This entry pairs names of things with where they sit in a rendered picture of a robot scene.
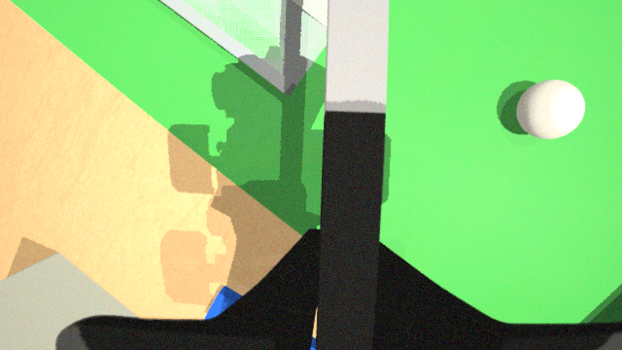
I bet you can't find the blue flat bar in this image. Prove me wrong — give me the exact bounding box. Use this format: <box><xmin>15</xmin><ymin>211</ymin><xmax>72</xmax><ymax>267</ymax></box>
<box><xmin>205</xmin><ymin>285</ymin><xmax>316</xmax><ymax>350</ymax></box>

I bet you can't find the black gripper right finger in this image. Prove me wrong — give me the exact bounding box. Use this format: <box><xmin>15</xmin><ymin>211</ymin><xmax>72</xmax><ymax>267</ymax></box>
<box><xmin>372</xmin><ymin>241</ymin><xmax>622</xmax><ymax>350</ymax></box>

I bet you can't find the green mat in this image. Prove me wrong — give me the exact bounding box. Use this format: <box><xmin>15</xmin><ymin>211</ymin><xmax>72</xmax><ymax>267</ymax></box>
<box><xmin>10</xmin><ymin>0</ymin><xmax>622</xmax><ymax>324</ymax></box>

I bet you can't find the white golf ball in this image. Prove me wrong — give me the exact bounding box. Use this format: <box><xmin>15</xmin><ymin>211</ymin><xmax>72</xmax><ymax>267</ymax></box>
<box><xmin>516</xmin><ymin>80</ymin><xmax>585</xmax><ymax>139</ymax></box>

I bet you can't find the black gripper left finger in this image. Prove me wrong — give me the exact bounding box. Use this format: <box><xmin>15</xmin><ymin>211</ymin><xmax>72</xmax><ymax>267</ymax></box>
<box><xmin>55</xmin><ymin>228</ymin><xmax>320</xmax><ymax>350</ymax></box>

